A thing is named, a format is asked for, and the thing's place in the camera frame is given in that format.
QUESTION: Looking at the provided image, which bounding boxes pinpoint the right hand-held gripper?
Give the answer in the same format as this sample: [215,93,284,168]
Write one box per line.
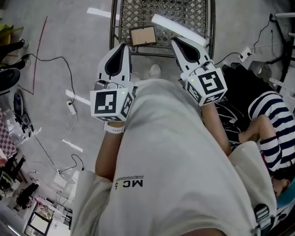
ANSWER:
[171,37,228,107]

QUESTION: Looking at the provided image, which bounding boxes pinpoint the person's right forearm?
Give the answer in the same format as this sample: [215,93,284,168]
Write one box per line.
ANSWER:
[200,103,233,156]

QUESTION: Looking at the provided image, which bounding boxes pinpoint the grey strap buckle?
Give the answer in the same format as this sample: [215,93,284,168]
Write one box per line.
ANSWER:
[254,203,273,231]

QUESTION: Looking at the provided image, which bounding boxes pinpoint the white cable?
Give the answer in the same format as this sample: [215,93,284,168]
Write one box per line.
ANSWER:
[60,113,79,143]

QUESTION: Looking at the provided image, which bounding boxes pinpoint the white perforated panel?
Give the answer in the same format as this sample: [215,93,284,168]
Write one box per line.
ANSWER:
[268,77,295,119]

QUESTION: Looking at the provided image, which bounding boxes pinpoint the black round stool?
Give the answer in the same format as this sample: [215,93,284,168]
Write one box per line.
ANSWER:
[0,67,22,92]

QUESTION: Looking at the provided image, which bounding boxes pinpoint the black framed picture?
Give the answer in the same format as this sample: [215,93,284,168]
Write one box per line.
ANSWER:
[128,25,158,47]

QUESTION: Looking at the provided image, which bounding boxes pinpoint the person's white shirt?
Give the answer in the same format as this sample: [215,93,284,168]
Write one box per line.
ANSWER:
[71,79,279,236]

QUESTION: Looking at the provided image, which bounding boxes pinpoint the yellow plastic chair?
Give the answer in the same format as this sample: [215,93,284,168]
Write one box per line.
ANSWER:
[0,21,24,52]

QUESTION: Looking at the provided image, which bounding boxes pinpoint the black looped cable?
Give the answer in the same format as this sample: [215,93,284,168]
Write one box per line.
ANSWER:
[25,53,76,106]

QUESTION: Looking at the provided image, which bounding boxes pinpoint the white wristband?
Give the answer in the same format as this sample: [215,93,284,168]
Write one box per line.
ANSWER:
[103,122,126,135]

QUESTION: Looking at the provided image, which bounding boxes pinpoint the pink checkered cloth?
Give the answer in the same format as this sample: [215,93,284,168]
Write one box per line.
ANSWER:
[0,108,18,157]

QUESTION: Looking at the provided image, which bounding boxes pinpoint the dark wicker glass-top table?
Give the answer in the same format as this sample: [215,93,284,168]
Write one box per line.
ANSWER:
[109,0,216,59]

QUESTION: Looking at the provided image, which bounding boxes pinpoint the grey plastic bin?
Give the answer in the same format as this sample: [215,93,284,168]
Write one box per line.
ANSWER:
[250,60,273,83]

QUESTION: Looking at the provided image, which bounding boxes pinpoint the person's left forearm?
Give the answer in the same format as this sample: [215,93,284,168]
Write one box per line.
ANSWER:
[95,121,125,182]

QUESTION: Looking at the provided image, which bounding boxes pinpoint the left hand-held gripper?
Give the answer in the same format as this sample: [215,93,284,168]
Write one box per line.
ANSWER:
[89,44,138,122]

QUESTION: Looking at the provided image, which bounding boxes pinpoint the dark framed window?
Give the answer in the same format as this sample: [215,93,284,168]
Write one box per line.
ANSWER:
[24,211,53,236]

